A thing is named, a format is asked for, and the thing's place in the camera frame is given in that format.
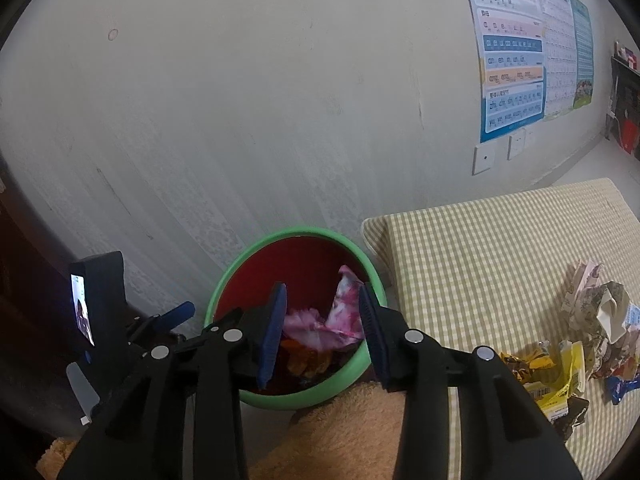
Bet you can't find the white table chart poster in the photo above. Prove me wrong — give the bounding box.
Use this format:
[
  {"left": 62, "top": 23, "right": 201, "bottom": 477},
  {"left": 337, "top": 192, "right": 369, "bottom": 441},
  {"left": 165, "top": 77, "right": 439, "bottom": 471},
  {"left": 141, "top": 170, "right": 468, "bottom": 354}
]
[{"left": 530, "top": 0, "right": 576, "bottom": 122}]

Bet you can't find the orange snack wrapper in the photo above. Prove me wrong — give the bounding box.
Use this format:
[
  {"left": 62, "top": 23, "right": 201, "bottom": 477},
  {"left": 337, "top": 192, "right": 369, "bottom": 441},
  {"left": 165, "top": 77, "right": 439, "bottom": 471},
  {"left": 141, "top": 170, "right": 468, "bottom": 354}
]
[{"left": 280, "top": 337, "right": 341, "bottom": 378}]

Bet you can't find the pink white plastic wrapper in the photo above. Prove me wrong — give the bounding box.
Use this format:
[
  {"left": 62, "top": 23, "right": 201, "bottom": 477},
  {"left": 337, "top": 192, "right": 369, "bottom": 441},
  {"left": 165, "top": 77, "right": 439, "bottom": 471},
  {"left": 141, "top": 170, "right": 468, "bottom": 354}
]
[{"left": 284, "top": 265, "right": 368, "bottom": 351}]

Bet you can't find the gold dark snack wrapper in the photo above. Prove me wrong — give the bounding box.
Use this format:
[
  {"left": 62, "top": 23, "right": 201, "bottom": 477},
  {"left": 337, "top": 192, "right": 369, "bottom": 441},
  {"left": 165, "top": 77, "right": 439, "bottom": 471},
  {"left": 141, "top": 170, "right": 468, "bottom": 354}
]
[{"left": 500, "top": 342, "right": 551, "bottom": 386}]

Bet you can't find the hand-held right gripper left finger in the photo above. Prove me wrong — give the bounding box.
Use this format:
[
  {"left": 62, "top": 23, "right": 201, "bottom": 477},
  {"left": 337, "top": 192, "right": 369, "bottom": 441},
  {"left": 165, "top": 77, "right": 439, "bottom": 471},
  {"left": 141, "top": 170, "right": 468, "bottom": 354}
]
[{"left": 56, "top": 282, "right": 289, "bottom": 480}]

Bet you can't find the red box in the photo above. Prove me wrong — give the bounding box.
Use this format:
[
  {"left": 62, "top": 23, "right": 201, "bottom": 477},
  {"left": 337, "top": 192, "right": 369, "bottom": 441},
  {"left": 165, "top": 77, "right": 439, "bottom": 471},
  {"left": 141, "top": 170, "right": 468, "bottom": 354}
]
[{"left": 620, "top": 119, "right": 640, "bottom": 153}]

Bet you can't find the dark brown wrapper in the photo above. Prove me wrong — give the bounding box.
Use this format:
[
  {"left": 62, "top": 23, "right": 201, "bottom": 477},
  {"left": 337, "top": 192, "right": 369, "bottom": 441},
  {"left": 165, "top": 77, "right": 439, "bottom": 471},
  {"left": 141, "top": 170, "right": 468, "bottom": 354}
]
[{"left": 552, "top": 396, "right": 591, "bottom": 442}]

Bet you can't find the green checked tablecloth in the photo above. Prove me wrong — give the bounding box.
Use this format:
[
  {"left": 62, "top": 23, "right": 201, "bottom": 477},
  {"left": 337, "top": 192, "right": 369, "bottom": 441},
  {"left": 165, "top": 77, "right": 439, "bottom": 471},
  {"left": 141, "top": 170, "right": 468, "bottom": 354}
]
[{"left": 361, "top": 177, "right": 640, "bottom": 480}]

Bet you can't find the green bin with red inside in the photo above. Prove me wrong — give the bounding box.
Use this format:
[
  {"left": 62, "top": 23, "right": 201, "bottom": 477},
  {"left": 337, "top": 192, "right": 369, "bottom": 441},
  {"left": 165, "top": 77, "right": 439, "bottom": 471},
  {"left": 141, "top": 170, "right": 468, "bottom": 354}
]
[{"left": 204, "top": 227, "right": 389, "bottom": 411}]

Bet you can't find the blue snack wrapper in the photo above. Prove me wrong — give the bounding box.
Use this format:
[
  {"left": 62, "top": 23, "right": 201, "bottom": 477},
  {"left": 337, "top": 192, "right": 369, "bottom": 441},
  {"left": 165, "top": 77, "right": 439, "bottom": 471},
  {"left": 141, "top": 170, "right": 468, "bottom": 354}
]
[{"left": 604, "top": 375, "right": 640, "bottom": 407}]

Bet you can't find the yellow crumpled wrapper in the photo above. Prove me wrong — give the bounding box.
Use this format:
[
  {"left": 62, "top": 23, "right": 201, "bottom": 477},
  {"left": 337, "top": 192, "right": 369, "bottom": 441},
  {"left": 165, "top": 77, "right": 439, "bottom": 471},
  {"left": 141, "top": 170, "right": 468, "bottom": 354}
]
[{"left": 522, "top": 340, "right": 587, "bottom": 423}]

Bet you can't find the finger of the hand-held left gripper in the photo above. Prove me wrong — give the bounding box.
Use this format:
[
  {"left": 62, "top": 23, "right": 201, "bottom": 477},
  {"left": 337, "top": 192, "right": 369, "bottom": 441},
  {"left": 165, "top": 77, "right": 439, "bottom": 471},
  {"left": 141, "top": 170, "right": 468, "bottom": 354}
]
[{"left": 127, "top": 301, "right": 196, "bottom": 346}]

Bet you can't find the white wall socket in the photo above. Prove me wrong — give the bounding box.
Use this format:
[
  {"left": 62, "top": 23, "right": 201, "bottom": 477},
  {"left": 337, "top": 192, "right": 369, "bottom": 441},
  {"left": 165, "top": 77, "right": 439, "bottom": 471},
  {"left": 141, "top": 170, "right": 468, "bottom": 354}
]
[
  {"left": 472, "top": 144, "right": 496, "bottom": 176},
  {"left": 507, "top": 127, "right": 535, "bottom": 161}
]

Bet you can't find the blue green chart poster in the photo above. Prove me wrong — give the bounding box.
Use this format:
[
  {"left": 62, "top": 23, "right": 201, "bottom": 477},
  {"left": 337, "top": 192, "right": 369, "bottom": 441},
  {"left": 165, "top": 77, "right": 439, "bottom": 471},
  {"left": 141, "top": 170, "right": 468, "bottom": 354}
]
[{"left": 570, "top": 0, "right": 595, "bottom": 109}]

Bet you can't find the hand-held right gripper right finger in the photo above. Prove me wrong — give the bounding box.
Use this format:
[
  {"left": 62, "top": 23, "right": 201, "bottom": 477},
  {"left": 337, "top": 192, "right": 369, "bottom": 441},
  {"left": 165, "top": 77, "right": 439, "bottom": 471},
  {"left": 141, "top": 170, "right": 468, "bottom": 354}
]
[{"left": 358, "top": 282, "right": 585, "bottom": 480}]

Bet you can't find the red pink crumpled wrapper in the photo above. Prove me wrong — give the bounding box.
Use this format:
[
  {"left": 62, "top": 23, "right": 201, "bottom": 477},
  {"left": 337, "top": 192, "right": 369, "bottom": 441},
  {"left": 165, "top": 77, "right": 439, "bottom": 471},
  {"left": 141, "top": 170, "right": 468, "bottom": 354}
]
[{"left": 590, "top": 330, "right": 640, "bottom": 381}]

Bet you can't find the beige printed crumpled paper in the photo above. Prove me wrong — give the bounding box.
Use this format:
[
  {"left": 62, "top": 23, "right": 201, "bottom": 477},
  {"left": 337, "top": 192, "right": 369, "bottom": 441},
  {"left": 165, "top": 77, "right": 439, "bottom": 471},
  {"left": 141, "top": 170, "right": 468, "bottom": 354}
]
[{"left": 560, "top": 280, "right": 631, "bottom": 378}]

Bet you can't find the black metal rack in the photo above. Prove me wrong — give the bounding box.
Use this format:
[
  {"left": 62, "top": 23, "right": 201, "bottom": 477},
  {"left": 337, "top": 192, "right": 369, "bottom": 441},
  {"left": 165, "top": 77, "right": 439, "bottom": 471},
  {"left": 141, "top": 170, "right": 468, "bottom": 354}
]
[{"left": 604, "top": 40, "right": 640, "bottom": 161}]

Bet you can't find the blue bordered letter chart poster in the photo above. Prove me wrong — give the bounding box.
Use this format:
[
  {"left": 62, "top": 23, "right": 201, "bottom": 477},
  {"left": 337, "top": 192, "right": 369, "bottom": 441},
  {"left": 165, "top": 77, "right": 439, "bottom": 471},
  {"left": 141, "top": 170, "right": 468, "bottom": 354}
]
[{"left": 459, "top": 0, "right": 546, "bottom": 144}]

